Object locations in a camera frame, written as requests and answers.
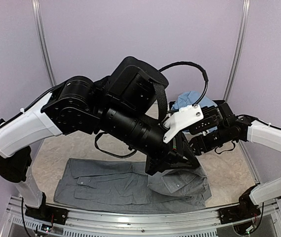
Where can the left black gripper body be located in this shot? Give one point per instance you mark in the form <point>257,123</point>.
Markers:
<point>176,153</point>

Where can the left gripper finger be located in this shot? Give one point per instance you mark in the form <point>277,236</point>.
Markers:
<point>178,165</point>
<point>188,156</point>

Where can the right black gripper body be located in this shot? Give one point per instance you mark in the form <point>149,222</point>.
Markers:
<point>208,145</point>

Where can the grey long sleeve shirt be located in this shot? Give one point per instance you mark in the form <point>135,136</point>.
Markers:
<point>124,187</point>

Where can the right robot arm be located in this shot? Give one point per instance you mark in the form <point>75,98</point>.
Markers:
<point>218,125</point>

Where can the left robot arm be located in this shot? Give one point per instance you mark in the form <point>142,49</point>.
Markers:
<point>130,104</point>

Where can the light blue shirt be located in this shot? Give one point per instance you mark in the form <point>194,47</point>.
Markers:
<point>188,98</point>

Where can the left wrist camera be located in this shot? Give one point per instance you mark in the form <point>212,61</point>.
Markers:
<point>188,122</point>

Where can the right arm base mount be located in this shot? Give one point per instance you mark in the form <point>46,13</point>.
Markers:
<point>237,213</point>

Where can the right aluminium frame post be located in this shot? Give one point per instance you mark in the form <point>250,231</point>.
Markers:
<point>238,49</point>

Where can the aluminium frame post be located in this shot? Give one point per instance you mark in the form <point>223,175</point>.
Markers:
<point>42,41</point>
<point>238,49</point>

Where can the front aluminium rail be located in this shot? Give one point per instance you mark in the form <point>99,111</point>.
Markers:
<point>81,223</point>

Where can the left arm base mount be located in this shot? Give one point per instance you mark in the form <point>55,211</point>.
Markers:
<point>54,215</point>

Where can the left aluminium frame post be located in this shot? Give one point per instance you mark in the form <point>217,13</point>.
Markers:
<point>42,41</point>

